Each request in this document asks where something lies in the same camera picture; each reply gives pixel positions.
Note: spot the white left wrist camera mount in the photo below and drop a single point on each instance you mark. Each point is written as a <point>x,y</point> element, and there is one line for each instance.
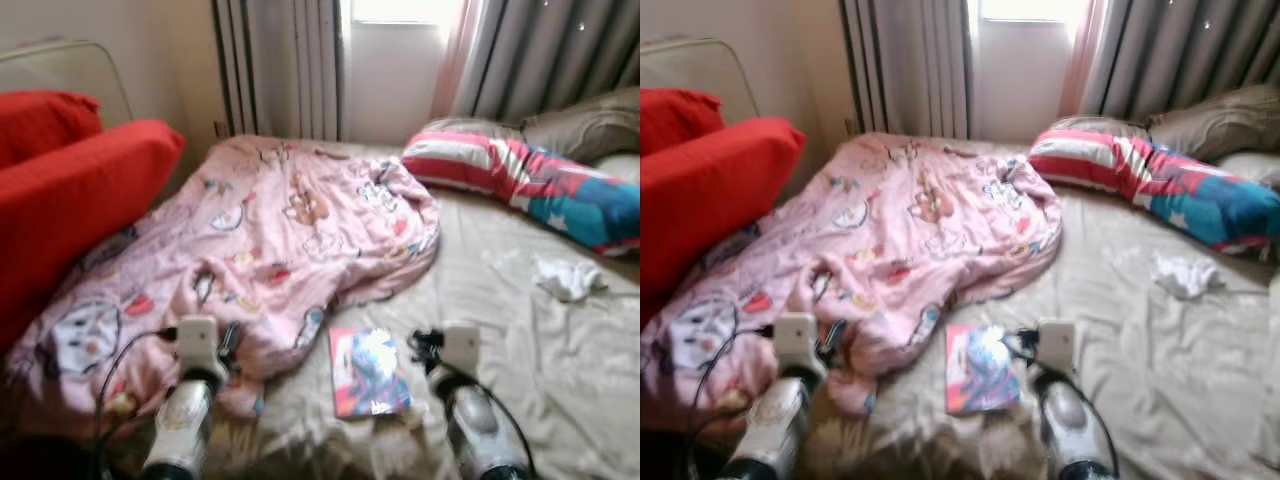
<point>197,340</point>
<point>796,338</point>

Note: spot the pink cartoon-print quilt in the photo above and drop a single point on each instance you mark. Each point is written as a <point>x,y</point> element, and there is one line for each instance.
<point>250,230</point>
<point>880,230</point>

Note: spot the white crumpled cloth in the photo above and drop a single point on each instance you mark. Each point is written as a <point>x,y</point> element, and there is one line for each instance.
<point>1185,277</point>
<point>568,280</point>

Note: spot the beige leaf-print bed sheet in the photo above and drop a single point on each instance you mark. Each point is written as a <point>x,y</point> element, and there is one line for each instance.
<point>530,370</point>
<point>1170,370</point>

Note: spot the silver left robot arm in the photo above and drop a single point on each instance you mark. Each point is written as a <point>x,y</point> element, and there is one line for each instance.
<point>180,430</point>
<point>770,430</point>

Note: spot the red pillow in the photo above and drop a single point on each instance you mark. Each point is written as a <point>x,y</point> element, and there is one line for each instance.
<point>70,190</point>
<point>35,120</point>
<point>675,115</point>
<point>700,190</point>

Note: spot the bright window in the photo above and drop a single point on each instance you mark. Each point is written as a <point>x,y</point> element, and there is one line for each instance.
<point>400,10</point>
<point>1030,9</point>

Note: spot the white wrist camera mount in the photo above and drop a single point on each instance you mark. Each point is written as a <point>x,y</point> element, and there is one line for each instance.
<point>796,338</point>
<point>462,345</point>
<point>1057,345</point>
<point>197,340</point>

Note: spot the red white blue bolster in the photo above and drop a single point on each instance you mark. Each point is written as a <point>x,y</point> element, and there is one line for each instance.
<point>520,180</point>
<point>1150,178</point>

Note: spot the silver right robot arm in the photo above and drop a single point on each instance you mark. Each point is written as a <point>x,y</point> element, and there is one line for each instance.
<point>480,430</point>
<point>1070,430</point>

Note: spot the anime cover book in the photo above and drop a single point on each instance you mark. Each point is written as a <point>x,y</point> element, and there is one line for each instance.
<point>980,368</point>
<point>365,370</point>

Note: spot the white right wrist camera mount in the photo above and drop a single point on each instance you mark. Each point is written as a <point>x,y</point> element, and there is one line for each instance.
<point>462,345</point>
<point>1057,345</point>

